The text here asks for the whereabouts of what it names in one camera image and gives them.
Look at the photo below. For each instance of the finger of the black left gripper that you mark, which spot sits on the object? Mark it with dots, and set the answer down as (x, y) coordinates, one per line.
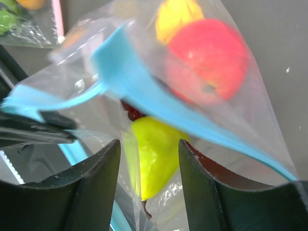
(18, 130)

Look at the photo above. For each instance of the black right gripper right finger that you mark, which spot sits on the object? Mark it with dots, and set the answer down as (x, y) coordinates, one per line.
(217, 199)

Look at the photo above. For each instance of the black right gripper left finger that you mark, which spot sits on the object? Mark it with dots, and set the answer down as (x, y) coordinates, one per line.
(77, 199)

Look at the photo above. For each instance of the fake green pear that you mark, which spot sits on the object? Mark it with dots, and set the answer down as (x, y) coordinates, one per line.
(158, 145)

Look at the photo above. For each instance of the clear zip bag blue seal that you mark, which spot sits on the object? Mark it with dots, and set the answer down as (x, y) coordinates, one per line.
(114, 55)

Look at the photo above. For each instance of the fake red apple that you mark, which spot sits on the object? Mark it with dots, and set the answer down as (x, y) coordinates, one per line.
(213, 59)

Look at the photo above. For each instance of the fake dark grapes in bag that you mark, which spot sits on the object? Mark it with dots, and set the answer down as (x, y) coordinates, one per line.
(132, 113)

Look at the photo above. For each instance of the clear zip bag pink seal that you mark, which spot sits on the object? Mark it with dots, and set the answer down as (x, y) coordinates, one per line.
(31, 23)

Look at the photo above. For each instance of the fake yellow lemon in bag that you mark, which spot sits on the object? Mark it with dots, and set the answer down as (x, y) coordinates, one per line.
(174, 15)

